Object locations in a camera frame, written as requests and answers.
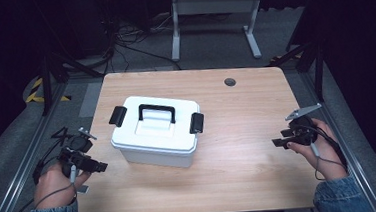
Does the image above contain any black box latch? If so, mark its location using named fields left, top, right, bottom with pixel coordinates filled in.
left=187, top=111, right=206, bottom=135
left=107, top=104, right=129, bottom=129

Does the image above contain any person's left hand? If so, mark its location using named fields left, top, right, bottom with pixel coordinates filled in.
left=31, top=159, right=94, bottom=210

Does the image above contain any aluminium floor rail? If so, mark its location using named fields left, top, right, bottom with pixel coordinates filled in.
left=0, top=82, right=77, bottom=212
left=298, top=66, right=376, bottom=212

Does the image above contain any yellow black hazard tape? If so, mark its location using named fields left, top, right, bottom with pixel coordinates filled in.
left=23, top=75, right=72, bottom=105

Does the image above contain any person's right hand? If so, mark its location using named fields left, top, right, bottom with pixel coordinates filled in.
left=284, top=115, right=349, bottom=184

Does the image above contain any black box handle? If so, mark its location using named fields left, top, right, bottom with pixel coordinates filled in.
left=137, top=101, right=177, bottom=127

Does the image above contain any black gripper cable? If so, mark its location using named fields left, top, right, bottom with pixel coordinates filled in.
left=293, top=119, right=349, bottom=175
left=30, top=140, right=69, bottom=185

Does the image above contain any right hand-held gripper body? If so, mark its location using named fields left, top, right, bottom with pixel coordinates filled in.
left=284, top=103, right=326, bottom=148

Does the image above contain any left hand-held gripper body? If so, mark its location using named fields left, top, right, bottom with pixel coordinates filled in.
left=55, top=125, right=101, bottom=178

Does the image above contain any white metal stand frame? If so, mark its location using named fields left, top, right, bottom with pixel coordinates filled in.
left=168, top=0, right=268, bottom=65

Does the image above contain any white plastic storage box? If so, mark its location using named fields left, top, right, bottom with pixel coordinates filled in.
left=107, top=90, right=208, bottom=174

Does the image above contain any black tripod stand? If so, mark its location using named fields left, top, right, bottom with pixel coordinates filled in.
left=37, top=48, right=107, bottom=117
left=265, top=39, right=329, bottom=106

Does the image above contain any bundle of floor cables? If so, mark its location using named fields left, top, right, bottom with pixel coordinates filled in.
left=101, top=12, right=182, bottom=76

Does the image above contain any white box lid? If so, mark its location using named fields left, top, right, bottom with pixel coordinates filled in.
left=107, top=90, right=204, bottom=159

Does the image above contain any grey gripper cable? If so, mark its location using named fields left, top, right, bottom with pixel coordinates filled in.
left=310, top=140, right=349, bottom=182
left=0, top=164, right=81, bottom=212

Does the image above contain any dark curtain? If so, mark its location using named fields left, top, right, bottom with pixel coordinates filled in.
left=0, top=0, right=120, bottom=162
left=283, top=0, right=376, bottom=200

